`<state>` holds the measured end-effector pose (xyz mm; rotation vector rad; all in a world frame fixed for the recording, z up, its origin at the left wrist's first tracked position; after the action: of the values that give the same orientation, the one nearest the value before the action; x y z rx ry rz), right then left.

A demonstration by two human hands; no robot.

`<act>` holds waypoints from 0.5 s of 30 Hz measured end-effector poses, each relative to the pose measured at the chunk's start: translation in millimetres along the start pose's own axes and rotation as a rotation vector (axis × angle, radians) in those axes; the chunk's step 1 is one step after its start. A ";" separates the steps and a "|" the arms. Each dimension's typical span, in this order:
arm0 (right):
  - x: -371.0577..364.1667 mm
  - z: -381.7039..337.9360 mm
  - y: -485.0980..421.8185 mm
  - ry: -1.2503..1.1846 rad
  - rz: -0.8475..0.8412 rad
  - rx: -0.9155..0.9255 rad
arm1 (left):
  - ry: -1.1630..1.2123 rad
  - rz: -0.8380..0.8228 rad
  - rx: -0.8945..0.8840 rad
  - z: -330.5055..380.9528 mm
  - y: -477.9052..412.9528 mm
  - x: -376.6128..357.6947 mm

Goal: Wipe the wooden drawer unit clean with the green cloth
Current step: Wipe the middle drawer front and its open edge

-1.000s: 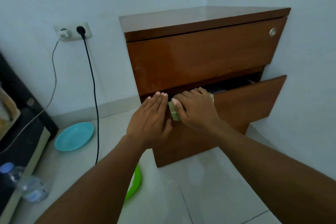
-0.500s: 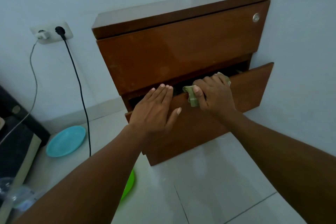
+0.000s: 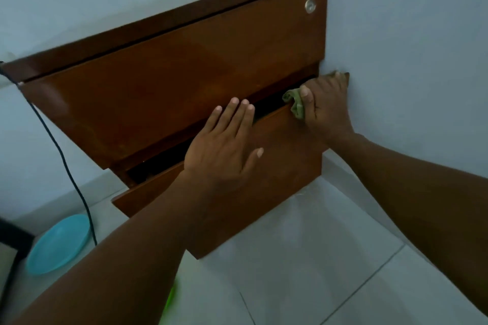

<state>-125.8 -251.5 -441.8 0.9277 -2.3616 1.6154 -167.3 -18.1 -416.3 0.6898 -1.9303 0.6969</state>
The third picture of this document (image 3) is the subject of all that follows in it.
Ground person's left hand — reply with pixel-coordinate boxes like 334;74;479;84
182;97;264;194

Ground person's right hand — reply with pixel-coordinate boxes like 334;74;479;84
299;71;356;143

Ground green striped cleaning cloth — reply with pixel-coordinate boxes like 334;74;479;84
282;71;351;120

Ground brown wooden drawer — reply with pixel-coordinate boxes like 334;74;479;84
112;102;329;260

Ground person's left forearm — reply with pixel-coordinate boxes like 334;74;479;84
7;170;214;325

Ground person's right forearm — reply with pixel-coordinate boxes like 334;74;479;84
331;132;488;316

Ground brown wooden drawer cabinet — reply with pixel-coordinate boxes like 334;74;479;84
0;0;329;260

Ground bright green plastic plate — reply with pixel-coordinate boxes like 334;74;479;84
159;279;180;325

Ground light blue plastic plate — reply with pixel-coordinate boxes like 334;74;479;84
25;214;92;276

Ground black power cable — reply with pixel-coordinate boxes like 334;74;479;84
0;61;98;246

